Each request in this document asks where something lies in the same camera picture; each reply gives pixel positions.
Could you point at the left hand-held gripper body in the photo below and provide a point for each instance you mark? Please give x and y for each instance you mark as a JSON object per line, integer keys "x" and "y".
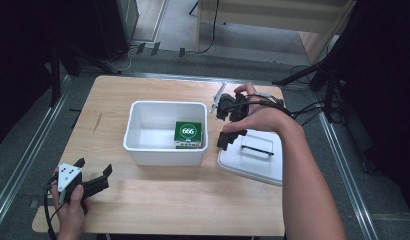
{"x": 69, "y": 175}

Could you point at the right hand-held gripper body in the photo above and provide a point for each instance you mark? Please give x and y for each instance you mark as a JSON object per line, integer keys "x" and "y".
{"x": 239, "y": 115}

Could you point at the green square carton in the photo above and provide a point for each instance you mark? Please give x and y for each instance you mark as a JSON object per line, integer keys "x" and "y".
{"x": 188, "y": 133}

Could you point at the white plastic storage box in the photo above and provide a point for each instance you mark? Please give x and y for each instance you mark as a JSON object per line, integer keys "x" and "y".
{"x": 149, "y": 126}

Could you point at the person's right hand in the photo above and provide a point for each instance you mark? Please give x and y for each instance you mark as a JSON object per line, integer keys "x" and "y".
{"x": 263, "y": 118}

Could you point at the person's left hand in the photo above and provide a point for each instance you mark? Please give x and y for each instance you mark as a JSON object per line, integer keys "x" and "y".
{"x": 71, "y": 220}

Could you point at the black tape strip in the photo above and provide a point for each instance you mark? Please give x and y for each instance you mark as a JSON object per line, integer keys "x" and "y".
{"x": 155, "y": 48}
{"x": 182, "y": 52}
{"x": 141, "y": 48}

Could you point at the black metal stand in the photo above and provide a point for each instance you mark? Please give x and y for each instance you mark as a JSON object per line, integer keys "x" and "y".
{"x": 55, "y": 80}
{"x": 330, "y": 93}

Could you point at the black curtain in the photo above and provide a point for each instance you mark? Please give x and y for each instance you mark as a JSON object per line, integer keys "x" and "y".
{"x": 19, "y": 50}
{"x": 386, "y": 83}

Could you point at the dark cabinet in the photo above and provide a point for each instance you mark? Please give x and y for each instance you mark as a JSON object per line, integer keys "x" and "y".
{"x": 126, "y": 20}

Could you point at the metal floor rail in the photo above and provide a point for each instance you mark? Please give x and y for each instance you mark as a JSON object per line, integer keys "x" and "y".
{"x": 349, "y": 180}
{"x": 26, "y": 160}
{"x": 179, "y": 77}

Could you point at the light wooden furniture frame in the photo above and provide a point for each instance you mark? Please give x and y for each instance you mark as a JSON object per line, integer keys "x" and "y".
{"x": 276, "y": 13}

